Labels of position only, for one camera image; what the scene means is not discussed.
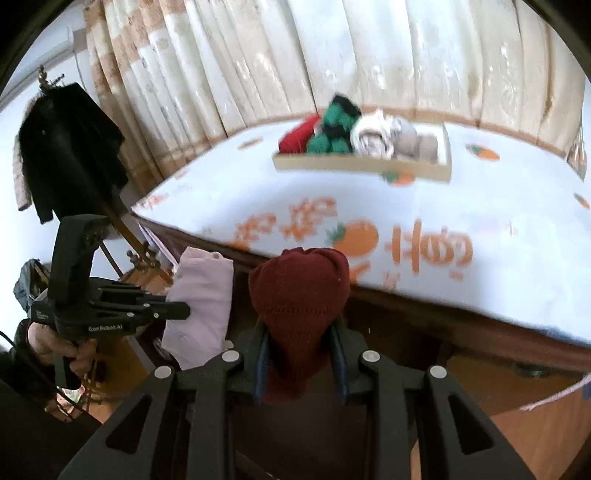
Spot pale pink underwear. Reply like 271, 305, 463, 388
161, 247, 235, 370

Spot dark red knit underwear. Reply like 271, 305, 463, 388
249, 247, 349, 404

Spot bright red underwear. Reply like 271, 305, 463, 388
279, 115, 321, 155

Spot beige grey underwear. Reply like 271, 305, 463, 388
393, 117, 439, 163

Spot white perforated bra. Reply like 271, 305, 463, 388
349, 109, 402, 159

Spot green underwear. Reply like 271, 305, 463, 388
305, 94, 362, 155

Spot person's left hand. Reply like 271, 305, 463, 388
26, 322, 97, 378

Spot wooden coat rack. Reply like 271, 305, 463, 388
38, 64, 172, 287

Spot pink striped cloth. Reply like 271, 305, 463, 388
520, 373, 591, 412

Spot dark wooden desk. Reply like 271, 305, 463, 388
132, 214, 590, 374

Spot black garment on rack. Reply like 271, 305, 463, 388
18, 83, 128, 224

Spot white tablecloth with orange fruit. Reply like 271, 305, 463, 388
132, 122, 590, 344

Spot cream and orange floral curtain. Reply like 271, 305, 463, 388
84, 0, 590, 193

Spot shallow gold cardboard tray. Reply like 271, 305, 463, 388
273, 123, 452, 183

